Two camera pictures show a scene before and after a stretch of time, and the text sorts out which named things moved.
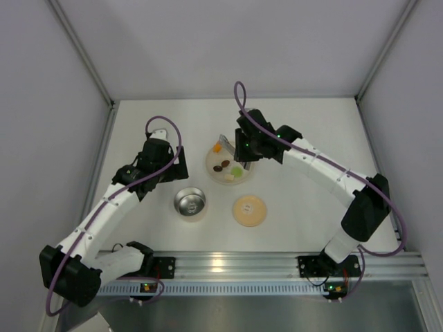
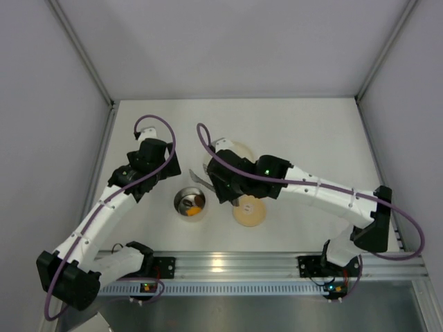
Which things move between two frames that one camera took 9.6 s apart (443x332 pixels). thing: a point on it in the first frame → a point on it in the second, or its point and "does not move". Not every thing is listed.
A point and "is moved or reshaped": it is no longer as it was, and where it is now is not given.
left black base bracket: (164, 267) does not move
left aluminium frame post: (61, 17) does not move
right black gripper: (242, 149) → (221, 187)
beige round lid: (249, 210) does not move
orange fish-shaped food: (217, 147) is moved or reshaped
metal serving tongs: (232, 149) is moved or reshaped
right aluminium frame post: (409, 7) does not move
